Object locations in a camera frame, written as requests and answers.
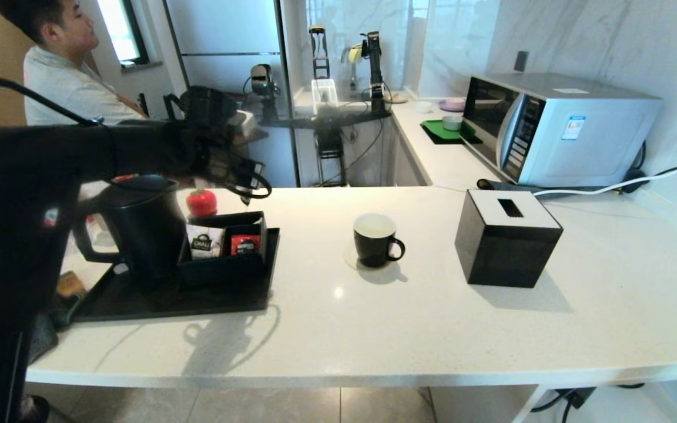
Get black electric kettle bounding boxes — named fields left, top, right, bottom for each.
left=73, top=175, right=186, bottom=280

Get black jointed control arm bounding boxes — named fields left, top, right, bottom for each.
left=162, top=91, right=198, bottom=121

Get black jointed arm white joint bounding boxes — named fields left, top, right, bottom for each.
left=347, top=31, right=387, bottom=115

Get white tea bag packet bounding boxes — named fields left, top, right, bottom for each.
left=187, top=225, right=224, bottom=260

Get red tomato shaped container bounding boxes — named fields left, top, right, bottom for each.
left=186, top=188, right=219, bottom=218

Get silver refrigerator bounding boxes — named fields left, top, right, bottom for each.
left=162, top=0, right=301, bottom=187

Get red drink packet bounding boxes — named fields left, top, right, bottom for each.
left=231, top=234, right=261, bottom=256

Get black platform stand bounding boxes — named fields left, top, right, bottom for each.
left=259, top=108, right=393, bottom=187

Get white plastic basket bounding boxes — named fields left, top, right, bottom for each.
left=311, top=78, right=339, bottom=116

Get black organizer box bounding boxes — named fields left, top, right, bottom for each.
left=177, top=211, right=269, bottom=287

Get black framed window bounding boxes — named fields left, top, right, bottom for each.
left=96, top=0, right=151, bottom=66

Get man in grey shirt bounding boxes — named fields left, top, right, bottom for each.
left=0, top=0, right=151, bottom=127

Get black serving tray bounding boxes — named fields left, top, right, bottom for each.
left=71, top=228, right=281, bottom=323

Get round translucent coaster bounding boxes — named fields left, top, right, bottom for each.
left=344, top=241, right=401, bottom=272

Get black mug white inside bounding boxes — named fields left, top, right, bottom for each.
left=354, top=213, right=407, bottom=268

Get small wooden block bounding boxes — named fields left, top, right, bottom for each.
left=56, top=271, right=86, bottom=300

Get green tray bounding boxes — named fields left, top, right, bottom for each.
left=420, top=119, right=484, bottom=146

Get grey cloth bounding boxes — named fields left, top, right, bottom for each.
left=27, top=294, right=60, bottom=365

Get black tissue box white top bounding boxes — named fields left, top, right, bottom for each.
left=455, top=189, right=565, bottom=289

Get black waste bin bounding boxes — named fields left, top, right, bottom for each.
left=21, top=395, right=51, bottom=423

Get silver microwave oven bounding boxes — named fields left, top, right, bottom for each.
left=462, top=72, right=663, bottom=189

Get black camera on stand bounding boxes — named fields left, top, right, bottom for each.
left=249, top=63, right=281, bottom=124

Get white power cable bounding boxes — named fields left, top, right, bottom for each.
left=532, top=126, right=677, bottom=198

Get black appliance cable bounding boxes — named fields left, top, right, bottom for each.
left=621, top=141, right=677, bottom=194

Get black power supply cable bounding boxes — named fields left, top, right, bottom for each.
left=529, top=383, right=648, bottom=423

